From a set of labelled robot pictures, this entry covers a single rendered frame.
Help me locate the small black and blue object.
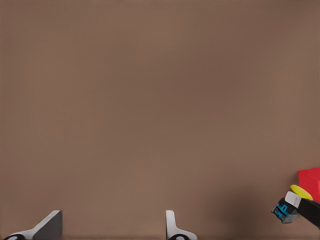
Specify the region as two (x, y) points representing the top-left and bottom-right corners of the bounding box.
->
(270, 197), (297, 222)

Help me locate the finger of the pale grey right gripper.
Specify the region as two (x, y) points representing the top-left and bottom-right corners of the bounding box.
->
(280, 210), (299, 224)
(284, 190), (303, 209)

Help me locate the red box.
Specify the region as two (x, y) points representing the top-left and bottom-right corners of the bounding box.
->
(297, 167), (320, 204)

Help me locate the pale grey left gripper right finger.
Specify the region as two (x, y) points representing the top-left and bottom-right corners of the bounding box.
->
(165, 209), (198, 240)

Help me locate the yellow round lid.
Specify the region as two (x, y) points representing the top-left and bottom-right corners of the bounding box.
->
(289, 184), (314, 201)

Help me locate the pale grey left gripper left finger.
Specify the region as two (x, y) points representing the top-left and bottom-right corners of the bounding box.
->
(0, 209), (63, 240)

